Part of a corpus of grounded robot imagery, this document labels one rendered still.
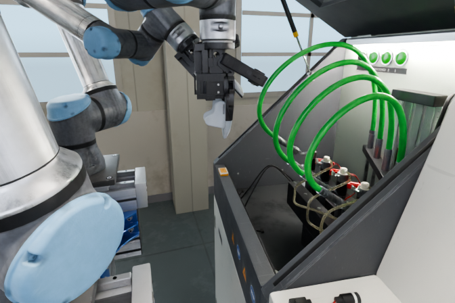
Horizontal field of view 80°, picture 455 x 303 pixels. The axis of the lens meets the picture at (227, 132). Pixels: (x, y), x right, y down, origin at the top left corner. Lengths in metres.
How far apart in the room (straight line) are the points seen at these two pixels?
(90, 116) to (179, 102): 1.37
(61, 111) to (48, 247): 0.62
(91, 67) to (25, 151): 0.74
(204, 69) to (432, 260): 0.52
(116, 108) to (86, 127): 0.13
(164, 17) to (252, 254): 0.63
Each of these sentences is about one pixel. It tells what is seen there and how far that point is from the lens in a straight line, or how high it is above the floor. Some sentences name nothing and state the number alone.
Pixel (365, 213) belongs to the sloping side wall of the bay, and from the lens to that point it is 0.57.
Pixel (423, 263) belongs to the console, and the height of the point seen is 1.06.
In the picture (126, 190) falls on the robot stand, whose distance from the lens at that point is 0.93.
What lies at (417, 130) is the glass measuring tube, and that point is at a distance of 0.93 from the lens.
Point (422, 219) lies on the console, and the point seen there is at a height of 1.12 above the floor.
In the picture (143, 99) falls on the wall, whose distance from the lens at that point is 2.48.
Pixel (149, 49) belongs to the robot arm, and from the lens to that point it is 0.83.
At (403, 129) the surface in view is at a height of 1.24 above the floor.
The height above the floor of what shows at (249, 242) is 0.95.
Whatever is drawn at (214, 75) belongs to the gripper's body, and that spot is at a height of 1.35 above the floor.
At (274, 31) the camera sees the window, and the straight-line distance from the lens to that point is 2.72.
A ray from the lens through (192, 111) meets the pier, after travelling 2.24.
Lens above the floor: 1.40
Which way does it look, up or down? 17 degrees down
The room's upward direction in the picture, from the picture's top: straight up
